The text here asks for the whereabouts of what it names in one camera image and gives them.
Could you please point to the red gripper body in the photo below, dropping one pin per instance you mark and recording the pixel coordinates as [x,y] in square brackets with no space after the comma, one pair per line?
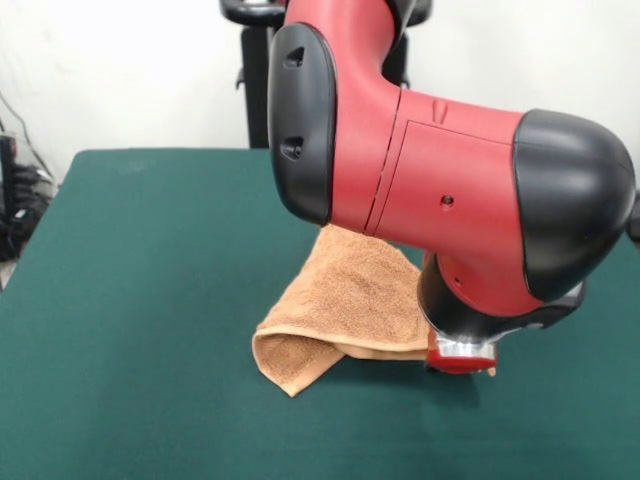
[460,365]

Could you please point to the tan terry towel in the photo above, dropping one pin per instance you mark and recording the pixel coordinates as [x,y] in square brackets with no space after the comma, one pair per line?
[350,295]

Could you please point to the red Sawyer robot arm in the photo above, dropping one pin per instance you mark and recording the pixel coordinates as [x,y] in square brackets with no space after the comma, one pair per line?
[450,175]

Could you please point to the dark green table cloth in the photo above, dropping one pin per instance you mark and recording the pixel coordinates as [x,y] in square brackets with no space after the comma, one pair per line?
[150,300]

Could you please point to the black equipment pile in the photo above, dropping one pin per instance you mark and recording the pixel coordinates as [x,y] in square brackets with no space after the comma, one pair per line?
[20,200]

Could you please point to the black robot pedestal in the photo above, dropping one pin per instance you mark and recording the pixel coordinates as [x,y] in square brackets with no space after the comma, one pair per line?
[255,75]

